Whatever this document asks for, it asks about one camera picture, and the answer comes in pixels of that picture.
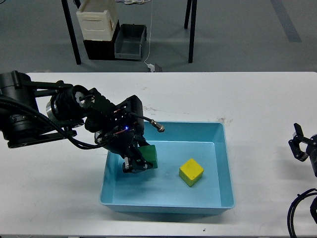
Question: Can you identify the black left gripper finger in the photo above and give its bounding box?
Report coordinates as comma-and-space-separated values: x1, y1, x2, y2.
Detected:
135, 137, 150, 149
122, 148, 154, 174

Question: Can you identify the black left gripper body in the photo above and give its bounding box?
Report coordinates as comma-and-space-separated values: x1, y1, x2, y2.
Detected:
95, 125, 139, 158

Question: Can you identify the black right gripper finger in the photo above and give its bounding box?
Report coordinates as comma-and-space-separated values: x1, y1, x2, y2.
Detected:
288, 123, 312, 162

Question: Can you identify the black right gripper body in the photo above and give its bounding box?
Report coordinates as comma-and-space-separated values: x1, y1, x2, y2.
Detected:
307, 134, 317, 177

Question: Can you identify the green block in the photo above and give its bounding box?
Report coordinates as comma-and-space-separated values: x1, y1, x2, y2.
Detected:
139, 145, 158, 169

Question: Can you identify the yellow block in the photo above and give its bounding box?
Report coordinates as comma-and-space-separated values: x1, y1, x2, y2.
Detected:
178, 158, 204, 187

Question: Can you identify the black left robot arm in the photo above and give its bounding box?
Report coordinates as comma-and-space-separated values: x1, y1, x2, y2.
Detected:
0, 71, 158, 173

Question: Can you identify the blue plastic tray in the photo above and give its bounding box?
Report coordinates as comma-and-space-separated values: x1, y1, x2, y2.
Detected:
100, 121, 235, 215

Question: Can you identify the white power adapter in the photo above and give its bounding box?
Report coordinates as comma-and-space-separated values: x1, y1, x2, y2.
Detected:
147, 64, 155, 72

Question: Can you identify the black crate under cream crate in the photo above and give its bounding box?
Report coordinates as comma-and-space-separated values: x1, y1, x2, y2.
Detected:
83, 21, 120, 60

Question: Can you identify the dark grey storage bin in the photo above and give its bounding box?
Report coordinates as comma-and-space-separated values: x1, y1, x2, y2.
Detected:
114, 24, 147, 61

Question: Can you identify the black table leg left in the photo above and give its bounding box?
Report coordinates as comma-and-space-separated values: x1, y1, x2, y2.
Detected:
61, 0, 81, 65

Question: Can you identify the black table leg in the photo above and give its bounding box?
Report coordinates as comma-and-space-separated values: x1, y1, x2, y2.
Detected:
61, 0, 81, 65
184, 0, 192, 29
188, 0, 198, 63

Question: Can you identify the cream plastic crate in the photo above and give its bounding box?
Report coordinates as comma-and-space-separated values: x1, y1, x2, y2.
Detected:
76, 0, 118, 41

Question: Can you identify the black table leg far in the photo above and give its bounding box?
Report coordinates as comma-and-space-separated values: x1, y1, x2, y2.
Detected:
184, 0, 192, 29

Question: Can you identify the black table leg right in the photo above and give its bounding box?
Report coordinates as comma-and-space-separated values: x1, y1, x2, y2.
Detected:
188, 0, 198, 63

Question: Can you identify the silver cable connector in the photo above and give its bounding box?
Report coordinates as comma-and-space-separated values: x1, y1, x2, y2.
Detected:
150, 119, 165, 133

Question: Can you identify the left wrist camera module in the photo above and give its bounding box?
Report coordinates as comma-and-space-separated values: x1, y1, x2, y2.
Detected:
116, 95, 144, 135

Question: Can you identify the white cable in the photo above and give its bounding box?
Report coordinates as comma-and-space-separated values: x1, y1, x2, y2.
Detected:
116, 0, 153, 65

